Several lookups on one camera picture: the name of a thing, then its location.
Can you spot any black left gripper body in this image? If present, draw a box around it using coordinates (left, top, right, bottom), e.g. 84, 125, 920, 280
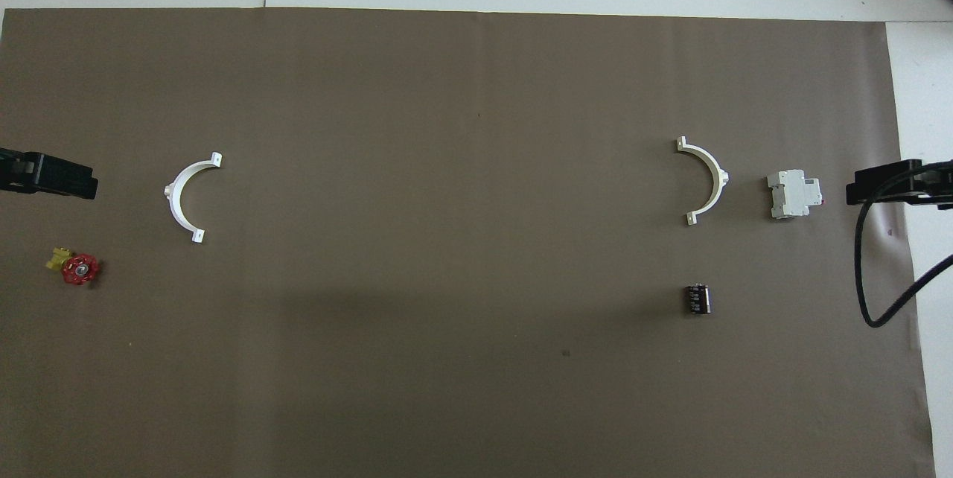
0, 148, 42, 194

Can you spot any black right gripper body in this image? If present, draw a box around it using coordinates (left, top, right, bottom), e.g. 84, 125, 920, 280
922, 159, 953, 209

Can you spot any white half-ring pipe clamp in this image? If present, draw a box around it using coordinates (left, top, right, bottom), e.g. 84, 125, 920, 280
163, 152, 223, 243
676, 137, 730, 226

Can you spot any brass valve with red handwheel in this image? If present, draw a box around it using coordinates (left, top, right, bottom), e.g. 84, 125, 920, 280
46, 246, 101, 286

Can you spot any white circuit breaker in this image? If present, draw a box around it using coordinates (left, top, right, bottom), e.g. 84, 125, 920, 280
767, 169, 824, 220

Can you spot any black cylindrical capacitor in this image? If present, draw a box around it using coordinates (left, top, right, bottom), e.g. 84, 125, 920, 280
683, 283, 712, 316

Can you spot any brown paper table mat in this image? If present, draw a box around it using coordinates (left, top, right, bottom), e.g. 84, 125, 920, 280
0, 7, 937, 478

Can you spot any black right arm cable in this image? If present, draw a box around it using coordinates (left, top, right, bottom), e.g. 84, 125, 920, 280
855, 162, 953, 328

